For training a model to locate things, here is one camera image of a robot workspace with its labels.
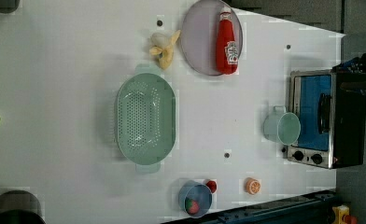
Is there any small red toy fruit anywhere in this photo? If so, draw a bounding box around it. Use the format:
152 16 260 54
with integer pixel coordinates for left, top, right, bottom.
205 180 218 193

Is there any peeled toy banana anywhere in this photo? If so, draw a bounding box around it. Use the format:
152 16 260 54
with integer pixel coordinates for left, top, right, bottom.
149 30 181 70

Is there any red ketchup bottle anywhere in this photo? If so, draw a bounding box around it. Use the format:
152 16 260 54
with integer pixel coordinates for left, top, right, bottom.
216 7 239 75

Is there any dark round base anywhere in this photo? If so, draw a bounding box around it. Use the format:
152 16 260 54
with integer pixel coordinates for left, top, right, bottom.
0 190 46 224
0 0 21 14

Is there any light green mug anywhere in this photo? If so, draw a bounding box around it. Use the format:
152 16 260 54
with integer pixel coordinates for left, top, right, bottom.
263 105 301 146

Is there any dark round base top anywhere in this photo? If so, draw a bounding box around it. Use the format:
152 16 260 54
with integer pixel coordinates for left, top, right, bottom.
0 0 21 14

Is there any grey round plate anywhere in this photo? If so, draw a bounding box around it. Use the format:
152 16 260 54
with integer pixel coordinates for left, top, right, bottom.
180 0 243 76

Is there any toy orange half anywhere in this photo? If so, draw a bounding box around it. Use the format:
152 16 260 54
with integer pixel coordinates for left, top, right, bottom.
246 178 261 195

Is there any dark round base bottom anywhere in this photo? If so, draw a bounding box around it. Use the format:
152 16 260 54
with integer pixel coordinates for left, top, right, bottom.
0 190 46 224

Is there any black toaster oven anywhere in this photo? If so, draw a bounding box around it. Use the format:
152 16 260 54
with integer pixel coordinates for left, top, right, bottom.
287 70 366 169

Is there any blue cup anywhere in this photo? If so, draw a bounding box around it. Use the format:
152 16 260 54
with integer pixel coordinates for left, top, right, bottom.
178 180 213 218

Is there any green plastic strainer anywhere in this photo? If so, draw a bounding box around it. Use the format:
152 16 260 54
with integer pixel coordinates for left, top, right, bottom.
115 64 176 174

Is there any blue table frame rail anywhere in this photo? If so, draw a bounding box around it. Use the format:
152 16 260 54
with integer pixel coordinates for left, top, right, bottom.
163 190 341 224

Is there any toy strawberry in cup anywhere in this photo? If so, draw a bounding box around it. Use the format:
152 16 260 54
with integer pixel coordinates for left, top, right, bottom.
185 198 200 215

